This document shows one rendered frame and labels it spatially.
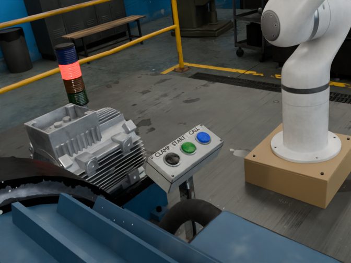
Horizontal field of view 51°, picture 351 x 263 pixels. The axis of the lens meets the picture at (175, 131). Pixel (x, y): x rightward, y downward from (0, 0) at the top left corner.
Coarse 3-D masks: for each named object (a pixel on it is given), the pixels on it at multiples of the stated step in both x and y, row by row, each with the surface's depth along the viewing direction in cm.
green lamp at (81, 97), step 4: (80, 92) 113; (84, 92) 115; (68, 96) 114; (72, 96) 113; (76, 96) 113; (80, 96) 114; (84, 96) 115; (68, 100) 115; (72, 100) 114; (76, 100) 114; (80, 100) 114; (84, 100) 115; (76, 104) 114; (80, 104) 115
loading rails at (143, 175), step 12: (144, 180) 93; (120, 192) 89; (132, 192) 91; (144, 192) 94; (156, 192) 98; (120, 204) 89; (132, 204) 92; (144, 204) 95; (156, 204) 99; (144, 216) 97; (156, 216) 96
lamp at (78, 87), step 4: (80, 76) 112; (64, 80) 112; (68, 80) 111; (72, 80) 111; (76, 80) 111; (80, 80) 113; (64, 84) 112; (68, 84) 111; (72, 84) 111; (76, 84) 112; (80, 84) 113; (68, 88) 112; (72, 88) 112; (76, 88) 112; (80, 88) 113; (84, 88) 115; (68, 92) 113; (72, 92) 113; (76, 92) 113
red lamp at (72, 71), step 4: (72, 64) 109; (76, 64) 110; (60, 68) 110; (64, 68) 109; (68, 68) 109; (72, 68) 109; (76, 68) 110; (64, 72) 110; (68, 72) 110; (72, 72) 110; (76, 72) 111; (80, 72) 113; (64, 76) 111; (68, 76) 110; (72, 76) 110; (76, 76) 111
